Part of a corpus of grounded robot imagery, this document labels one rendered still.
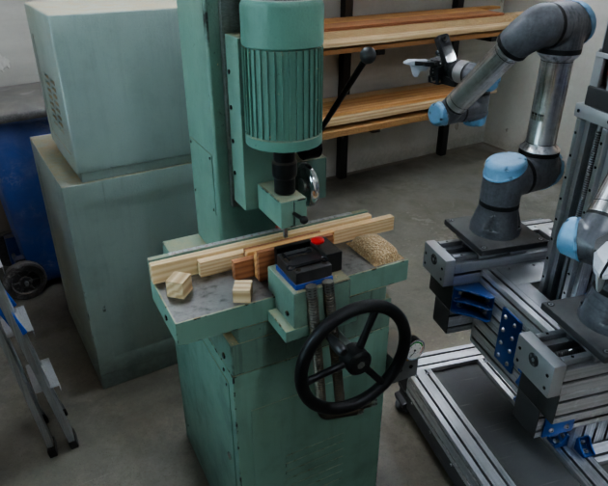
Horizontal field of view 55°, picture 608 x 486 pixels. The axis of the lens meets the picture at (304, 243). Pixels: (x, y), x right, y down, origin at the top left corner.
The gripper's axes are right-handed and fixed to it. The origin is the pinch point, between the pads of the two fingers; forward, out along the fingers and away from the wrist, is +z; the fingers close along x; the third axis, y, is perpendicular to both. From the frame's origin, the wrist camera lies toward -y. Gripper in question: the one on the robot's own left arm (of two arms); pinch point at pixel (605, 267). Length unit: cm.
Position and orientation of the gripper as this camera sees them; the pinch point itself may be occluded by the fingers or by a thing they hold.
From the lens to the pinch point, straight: 85.8
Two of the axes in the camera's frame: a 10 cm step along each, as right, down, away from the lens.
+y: 0.9, 9.2, 3.7
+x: -6.6, -2.2, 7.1
